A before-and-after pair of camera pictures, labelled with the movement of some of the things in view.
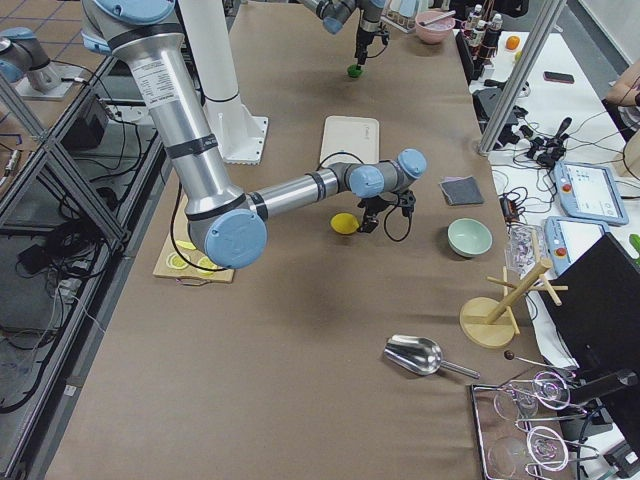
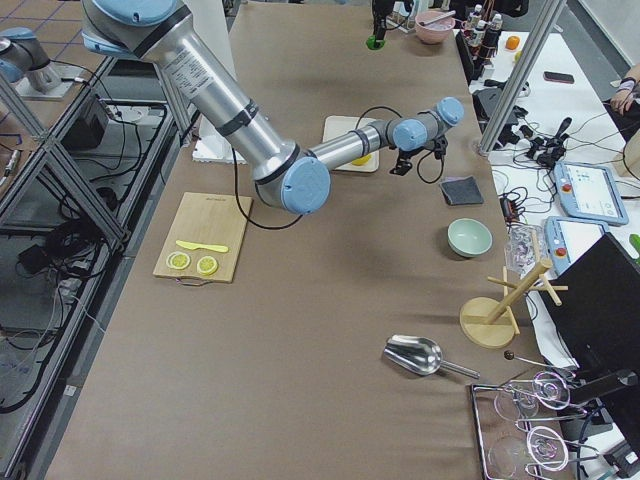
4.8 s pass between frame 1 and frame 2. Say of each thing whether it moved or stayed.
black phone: stayed
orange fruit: stayed
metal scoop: stayed
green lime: moved
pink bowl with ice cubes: stayed
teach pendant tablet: stayed
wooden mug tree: stayed
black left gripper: moved
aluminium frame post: stayed
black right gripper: moved
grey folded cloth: stayed
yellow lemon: moved
